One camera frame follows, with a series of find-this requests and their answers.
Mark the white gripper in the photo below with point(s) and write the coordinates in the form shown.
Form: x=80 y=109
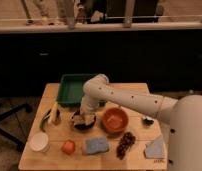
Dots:
x=78 y=112

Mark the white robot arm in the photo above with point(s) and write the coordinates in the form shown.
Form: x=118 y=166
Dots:
x=183 y=115

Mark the green plastic tray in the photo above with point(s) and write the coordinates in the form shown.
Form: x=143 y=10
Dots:
x=70 y=90

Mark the dark brown bowl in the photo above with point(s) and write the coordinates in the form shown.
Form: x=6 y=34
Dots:
x=83 y=126

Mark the banana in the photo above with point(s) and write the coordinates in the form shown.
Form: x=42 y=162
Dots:
x=53 y=114

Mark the blue sponge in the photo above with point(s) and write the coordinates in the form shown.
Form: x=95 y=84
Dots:
x=96 y=145

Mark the red apple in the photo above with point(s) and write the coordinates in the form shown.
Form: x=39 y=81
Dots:
x=68 y=147

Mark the orange bowl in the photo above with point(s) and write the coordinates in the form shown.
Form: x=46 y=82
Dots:
x=115 y=120

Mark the wooden table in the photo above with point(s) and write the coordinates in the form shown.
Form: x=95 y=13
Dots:
x=54 y=159

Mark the white cup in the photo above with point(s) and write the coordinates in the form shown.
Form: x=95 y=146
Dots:
x=39 y=142

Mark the dark grape bunch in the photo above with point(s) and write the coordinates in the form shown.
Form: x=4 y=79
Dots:
x=125 y=143

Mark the light blue folded cloth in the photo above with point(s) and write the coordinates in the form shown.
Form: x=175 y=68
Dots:
x=155 y=149

